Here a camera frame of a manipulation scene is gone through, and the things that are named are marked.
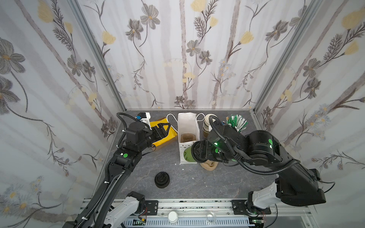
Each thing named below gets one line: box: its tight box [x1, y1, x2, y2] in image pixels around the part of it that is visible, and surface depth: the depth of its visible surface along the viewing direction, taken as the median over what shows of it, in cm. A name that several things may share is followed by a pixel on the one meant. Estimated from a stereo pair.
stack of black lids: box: [154, 171, 171, 189], surface depth 82 cm
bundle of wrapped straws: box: [225, 114, 249, 133], surface depth 90 cm
